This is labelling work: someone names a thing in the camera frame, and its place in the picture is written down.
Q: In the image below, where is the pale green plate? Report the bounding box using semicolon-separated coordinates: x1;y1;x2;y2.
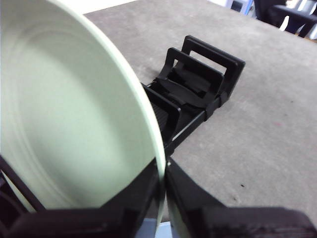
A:
0;0;185;238

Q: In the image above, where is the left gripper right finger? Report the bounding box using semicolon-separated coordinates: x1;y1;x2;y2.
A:
166;158;317;238

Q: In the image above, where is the black plate rack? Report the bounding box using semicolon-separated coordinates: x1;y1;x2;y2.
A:
141;34;246;157

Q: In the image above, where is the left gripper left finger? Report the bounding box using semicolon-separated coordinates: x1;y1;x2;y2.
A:
0;161;164;238

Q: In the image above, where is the black office chair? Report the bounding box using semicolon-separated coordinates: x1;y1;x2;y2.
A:
255;0;317;38

